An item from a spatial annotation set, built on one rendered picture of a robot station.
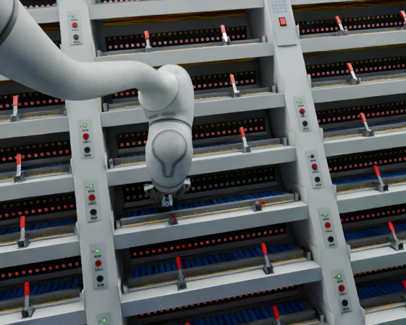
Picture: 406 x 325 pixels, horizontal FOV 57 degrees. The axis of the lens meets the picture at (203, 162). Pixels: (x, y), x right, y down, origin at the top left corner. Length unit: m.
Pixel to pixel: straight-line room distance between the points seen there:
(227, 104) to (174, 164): 0.51
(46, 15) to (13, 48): 0.89
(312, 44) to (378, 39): 0.26
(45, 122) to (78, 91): 0.64
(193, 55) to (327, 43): 0.48
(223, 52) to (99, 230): 0.70
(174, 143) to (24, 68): 0.35
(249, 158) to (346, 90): 0.43
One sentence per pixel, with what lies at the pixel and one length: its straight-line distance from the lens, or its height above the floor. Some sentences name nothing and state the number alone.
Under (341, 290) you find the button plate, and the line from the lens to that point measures 1.25.
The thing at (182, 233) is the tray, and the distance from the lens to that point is 1.14.
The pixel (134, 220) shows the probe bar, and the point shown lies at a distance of 1.18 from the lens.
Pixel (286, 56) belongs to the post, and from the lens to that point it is 1.36.
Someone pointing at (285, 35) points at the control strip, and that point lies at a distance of 1.39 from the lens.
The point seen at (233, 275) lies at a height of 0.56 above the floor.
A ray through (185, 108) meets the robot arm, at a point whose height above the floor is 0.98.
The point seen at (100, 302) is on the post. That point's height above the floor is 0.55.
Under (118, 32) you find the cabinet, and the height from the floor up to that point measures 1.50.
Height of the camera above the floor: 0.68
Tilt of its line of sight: 11 degrees up
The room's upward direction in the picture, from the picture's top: 9 degrees counter-clockwise
